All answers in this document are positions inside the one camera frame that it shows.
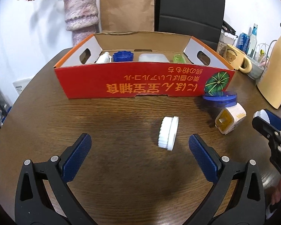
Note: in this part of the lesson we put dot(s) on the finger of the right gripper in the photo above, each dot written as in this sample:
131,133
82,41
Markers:
265,129
275,120

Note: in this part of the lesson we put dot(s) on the yellow thermos jug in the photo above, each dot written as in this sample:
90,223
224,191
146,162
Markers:
269,83

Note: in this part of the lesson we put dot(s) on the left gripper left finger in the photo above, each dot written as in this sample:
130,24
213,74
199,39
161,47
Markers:
73,157

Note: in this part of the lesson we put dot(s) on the red cardboard box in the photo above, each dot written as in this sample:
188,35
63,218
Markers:
80,77

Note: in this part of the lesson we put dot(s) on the white router box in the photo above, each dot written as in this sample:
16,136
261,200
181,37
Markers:
20,85

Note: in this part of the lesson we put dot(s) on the blue soda can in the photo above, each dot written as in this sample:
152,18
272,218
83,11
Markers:
243,42

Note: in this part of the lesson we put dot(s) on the clear food storage container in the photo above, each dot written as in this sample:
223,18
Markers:
227,36

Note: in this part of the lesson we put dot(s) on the pink ceramic vase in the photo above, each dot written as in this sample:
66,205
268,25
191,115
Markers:
81,18

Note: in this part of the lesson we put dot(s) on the person's right hand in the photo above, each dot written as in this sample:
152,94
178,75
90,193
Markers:
276,196

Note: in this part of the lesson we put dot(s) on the small white cap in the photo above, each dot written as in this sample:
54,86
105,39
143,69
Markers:
262,114

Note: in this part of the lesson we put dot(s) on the blue round lid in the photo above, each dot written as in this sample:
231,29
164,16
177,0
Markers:
221,99

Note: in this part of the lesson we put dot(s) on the clear bottle blue label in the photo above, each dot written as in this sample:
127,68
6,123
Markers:
253,41

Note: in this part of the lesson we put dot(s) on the green spray bottle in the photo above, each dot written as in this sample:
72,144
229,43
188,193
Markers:
178,58

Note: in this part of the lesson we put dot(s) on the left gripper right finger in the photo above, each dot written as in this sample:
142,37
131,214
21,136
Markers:
206,157

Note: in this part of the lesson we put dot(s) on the yellow bear mug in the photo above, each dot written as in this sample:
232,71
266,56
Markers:
237,59

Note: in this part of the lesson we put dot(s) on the black paper bag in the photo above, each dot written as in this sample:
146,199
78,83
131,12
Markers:
202,19

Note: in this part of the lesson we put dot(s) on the translucent square plastic bottle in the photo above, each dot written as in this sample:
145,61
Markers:
152,57

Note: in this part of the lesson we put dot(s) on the white ribbed bottle cap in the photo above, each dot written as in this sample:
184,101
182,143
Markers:
168,132

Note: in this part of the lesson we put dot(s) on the white power adapter plug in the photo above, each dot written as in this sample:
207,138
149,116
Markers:
229,118

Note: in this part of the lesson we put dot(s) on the brown paper bag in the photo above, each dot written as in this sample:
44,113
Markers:
127,15

